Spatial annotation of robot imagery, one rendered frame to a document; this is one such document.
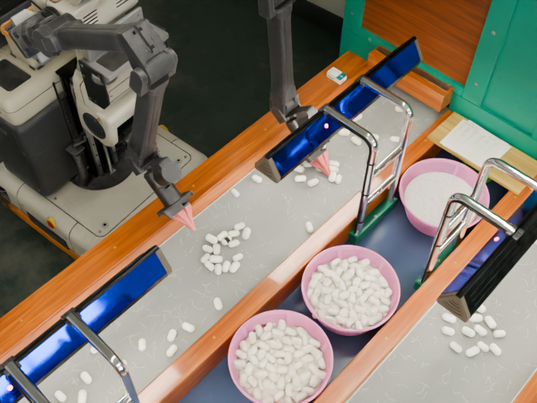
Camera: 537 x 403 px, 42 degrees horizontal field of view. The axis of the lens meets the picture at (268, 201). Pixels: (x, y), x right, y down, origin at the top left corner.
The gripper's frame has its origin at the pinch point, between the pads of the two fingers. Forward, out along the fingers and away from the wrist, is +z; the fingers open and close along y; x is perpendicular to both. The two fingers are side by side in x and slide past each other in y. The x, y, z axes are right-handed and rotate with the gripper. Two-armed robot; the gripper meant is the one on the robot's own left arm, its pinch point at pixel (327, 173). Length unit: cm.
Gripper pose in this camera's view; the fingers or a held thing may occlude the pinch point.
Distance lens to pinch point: 215.0
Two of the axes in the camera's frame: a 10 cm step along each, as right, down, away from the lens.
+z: 5.4, 8.1, 2.2
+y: 6.9, -5.7, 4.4
